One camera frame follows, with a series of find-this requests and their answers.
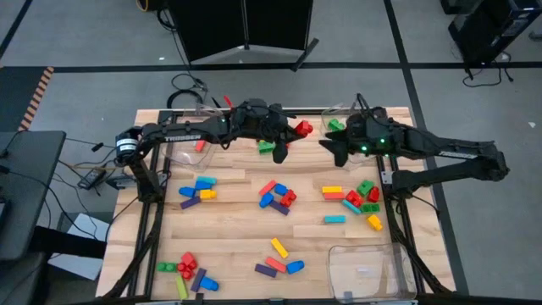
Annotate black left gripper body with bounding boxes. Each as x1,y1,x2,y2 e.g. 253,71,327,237
230,97,298,165

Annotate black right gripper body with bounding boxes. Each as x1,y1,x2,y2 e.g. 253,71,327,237
338,105,385,154

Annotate clear plastic bin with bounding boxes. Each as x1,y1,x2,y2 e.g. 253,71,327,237
163,103,225,170
320,101,378,170
325,241,418,302

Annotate black partition foot bar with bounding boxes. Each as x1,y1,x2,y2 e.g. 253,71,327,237
290,37,321,72

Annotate black partition panel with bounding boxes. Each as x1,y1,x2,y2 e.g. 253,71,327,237
244,0,315,52
168,0,247,64

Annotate black equipment case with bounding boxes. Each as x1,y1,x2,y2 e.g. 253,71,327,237
440,0,542,64

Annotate black power adapter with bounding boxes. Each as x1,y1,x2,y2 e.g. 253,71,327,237
77,168,107,191

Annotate lime long block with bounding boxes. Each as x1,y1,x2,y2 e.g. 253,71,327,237
175,275,189,300

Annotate white paper sheet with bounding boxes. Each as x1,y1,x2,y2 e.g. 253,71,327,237
48,211,113,280

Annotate orange black hazard tape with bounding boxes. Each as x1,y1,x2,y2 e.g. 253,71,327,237
17,66,55,132

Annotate black desk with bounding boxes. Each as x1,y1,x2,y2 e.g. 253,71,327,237
0,130,67,262

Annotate coiled black cable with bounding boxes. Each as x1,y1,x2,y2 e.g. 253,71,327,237
166,72,209,110

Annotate black floor cable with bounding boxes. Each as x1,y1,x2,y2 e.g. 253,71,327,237
461,50,516,89

